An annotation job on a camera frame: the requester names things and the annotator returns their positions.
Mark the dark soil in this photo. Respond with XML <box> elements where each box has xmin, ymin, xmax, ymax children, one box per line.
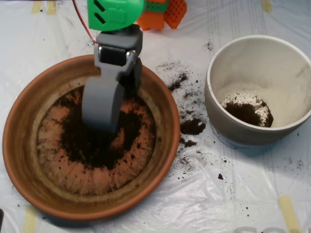
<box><xmin>57</xmin><ymin>83</ymin><xmax>144</xmax><ymax>170</ymax></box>
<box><xmin>221</xmin><ymin>93</ymin><xmax>275</xmax><ymax>128</ymax></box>

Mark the long spilled soil streak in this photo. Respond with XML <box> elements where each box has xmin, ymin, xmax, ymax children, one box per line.
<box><xmin>167</xmin><ymin>71</ymin><xmax>190</xmax><ymax>92</ymax></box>

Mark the large spilled soil pile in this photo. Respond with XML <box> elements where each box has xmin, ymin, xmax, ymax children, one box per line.
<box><xmin>180</xmin><ymin>118</ymin><xmax>207</xmax><ymax>136</ymax></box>

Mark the small spilled soil patch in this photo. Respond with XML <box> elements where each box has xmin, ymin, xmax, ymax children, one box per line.
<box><xmin>180</xmin><ymin>137</ymin><xmax>198</xmax><ymax>148</ymax></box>

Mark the terracotta saucer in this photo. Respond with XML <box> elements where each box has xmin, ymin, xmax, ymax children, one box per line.
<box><xmin>2</xmin><ymin>54</ymin><xmax>182</xmax><ymax>221</ymax></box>

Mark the white ceramic pot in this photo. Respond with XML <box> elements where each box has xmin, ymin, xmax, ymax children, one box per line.
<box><xmin>204</xmin><ymin>34</ymin><xmax>311</xmax><ymax>148</ymax></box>

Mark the clear plastic sheet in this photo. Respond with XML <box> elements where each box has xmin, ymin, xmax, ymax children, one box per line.
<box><xmin>0</xmin><ymin>0</ymin><xmax>311</xmax><ymax>233</ymax></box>

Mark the red white servo cable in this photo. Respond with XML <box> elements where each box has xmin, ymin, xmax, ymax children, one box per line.
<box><xmin>72</xmin><ymin>0</ymin><xmax>100</xmax><ymax>46</ymax></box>

